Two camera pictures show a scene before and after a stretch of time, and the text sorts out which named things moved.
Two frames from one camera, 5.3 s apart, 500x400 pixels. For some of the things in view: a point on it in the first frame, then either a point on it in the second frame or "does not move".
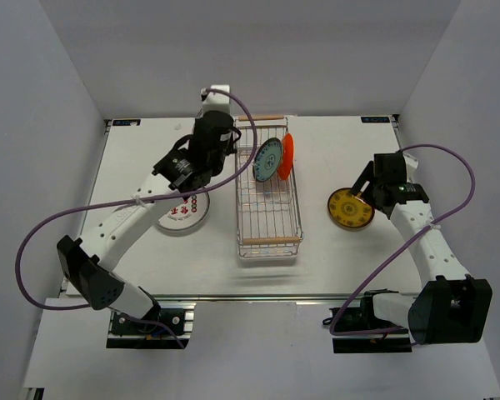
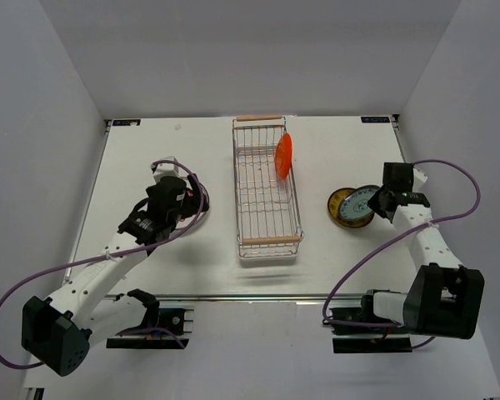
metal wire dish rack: (268, 225) does not move
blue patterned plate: (267, 158) → (354, 209)
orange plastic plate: (287, 157) does not move
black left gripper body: (218, 163) → (191, 206)
